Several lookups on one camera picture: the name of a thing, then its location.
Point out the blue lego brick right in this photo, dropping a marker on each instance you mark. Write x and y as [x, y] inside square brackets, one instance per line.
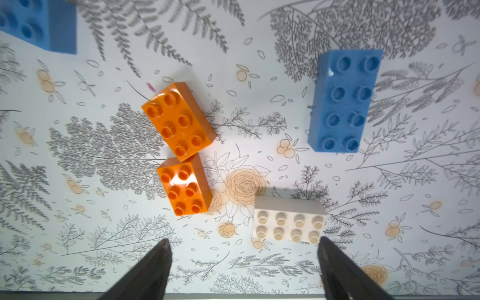
[344, 88]

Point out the blue lego brick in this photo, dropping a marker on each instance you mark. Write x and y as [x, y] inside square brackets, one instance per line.
[344, 88]
[49, 25]

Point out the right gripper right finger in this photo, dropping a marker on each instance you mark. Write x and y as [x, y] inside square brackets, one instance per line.
[342, 279]

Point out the orange lego brick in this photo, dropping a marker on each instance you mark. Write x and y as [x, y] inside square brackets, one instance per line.
[177, 116]
[186, 185]

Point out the white lego brick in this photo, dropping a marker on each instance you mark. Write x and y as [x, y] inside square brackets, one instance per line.
[282, 219]

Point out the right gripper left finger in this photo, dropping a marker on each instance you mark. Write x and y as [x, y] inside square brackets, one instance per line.
[148, 279]

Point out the blue lego brick left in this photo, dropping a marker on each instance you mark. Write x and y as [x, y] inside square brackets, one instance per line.
[49, 25]

